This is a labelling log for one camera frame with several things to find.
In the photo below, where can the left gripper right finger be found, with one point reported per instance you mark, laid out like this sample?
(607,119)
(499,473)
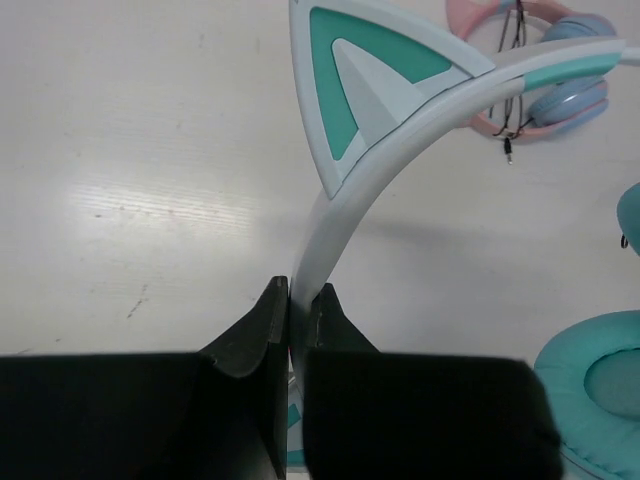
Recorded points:
(374,415)

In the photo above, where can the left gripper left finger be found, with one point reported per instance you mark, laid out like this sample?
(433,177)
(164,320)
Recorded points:
(216,413)

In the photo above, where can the pink blue cat headphones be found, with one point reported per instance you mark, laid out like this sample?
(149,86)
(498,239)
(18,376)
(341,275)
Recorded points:
(578,91)

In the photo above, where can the teal cat ear headphones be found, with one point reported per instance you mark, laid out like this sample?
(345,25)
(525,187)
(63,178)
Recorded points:
(376,87)

